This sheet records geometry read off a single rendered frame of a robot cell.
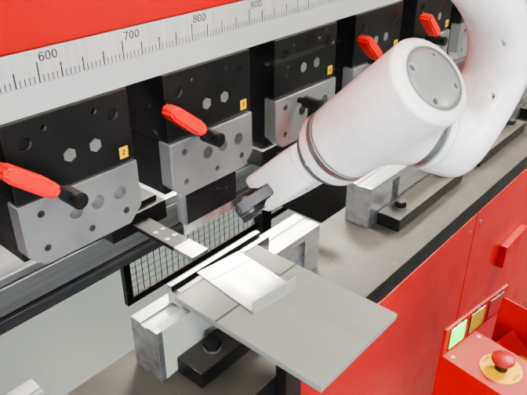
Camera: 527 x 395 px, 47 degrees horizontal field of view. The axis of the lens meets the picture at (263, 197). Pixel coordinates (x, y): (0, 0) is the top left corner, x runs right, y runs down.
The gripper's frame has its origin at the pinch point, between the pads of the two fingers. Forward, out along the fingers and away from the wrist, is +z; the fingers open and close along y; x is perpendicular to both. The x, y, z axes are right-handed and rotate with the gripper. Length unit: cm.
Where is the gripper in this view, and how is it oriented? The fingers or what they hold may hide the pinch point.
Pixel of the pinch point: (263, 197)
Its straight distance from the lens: 77.4
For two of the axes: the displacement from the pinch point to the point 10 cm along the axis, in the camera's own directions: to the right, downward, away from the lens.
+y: -7.2, 4.2, -5.6
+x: 5.2, 8.5, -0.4
